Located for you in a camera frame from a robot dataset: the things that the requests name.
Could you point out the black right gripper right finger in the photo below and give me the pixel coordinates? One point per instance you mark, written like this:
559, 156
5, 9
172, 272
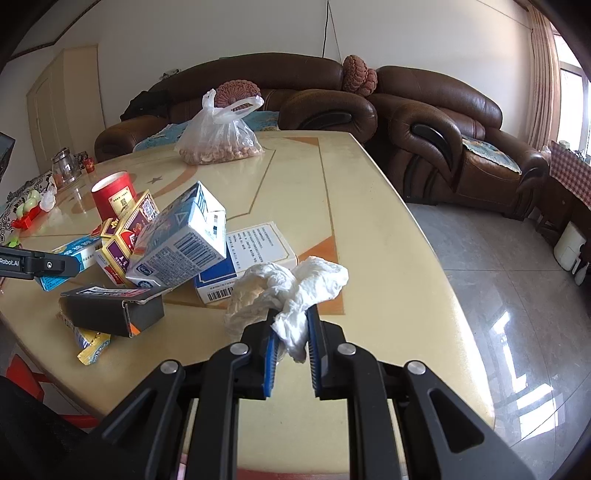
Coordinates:
403, 421

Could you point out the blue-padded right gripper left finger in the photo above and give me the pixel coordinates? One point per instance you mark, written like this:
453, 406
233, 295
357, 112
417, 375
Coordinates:
182, 420

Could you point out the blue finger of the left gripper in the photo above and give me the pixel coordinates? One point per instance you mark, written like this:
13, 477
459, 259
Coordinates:
28, 265

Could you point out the blue yellow small box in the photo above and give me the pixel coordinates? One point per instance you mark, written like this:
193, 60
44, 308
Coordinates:
83, 249

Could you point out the black cardboard box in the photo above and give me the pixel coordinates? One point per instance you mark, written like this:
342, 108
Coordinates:
121, 312

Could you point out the purple gold small box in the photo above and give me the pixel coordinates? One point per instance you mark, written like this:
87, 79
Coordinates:
118, 238

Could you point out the yellow snack wrapper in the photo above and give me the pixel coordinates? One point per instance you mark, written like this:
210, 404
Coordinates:
91, 344

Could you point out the red paper cup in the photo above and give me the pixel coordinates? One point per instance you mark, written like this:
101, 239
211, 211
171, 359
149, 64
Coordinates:
113, 194

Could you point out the light blue milk carton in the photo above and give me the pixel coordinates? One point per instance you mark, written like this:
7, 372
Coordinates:
184, 240

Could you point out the white tissue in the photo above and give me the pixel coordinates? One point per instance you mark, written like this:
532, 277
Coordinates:
269, 286

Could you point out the white blue medicine box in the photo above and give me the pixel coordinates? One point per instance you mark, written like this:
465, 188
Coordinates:
245, 248

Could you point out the red fruit tray with apples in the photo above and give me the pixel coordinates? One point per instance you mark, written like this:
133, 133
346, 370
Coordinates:
27, 211

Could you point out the glass teapot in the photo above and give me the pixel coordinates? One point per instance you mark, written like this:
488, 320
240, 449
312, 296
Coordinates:
65, 168

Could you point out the white crumpled bag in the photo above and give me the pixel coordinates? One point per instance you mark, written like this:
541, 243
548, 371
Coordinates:
47, 200

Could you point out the cream wardrobe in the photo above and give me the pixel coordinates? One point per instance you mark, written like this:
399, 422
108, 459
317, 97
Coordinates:
64, 105

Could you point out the small red cup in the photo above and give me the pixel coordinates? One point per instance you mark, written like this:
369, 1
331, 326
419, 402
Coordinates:
88, 164

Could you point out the black clothing on sofa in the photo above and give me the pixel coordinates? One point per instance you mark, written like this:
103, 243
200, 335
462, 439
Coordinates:
154, 103

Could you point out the blue floral sofa cover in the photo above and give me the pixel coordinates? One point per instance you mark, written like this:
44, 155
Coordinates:
236, 134

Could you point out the cream coffee table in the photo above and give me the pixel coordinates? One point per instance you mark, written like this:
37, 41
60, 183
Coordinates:
329, 199

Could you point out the plastic bag of peanuts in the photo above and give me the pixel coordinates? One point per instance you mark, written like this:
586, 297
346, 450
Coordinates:
207, 155

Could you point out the white air fryer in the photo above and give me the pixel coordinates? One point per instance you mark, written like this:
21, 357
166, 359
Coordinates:
567, 250

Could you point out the round pink cushion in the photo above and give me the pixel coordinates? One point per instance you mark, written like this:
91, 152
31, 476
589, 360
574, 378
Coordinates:
235, 99

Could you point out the checkered cloth tv cabinet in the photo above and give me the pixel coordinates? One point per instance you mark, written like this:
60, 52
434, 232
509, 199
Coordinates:
565, 196

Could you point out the armchair blue seat cover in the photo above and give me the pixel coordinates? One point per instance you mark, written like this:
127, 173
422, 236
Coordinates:
491, 153

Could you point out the brown leather long sofa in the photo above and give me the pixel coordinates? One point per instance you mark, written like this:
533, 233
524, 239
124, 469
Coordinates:
308, 93

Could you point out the brown leather armchair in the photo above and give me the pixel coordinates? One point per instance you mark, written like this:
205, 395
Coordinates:
422, 117

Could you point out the pink curtain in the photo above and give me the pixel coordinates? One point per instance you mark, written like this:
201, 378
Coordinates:
544, 102

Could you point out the pink cushion on armrest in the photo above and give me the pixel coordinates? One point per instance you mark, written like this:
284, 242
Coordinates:
358, 78

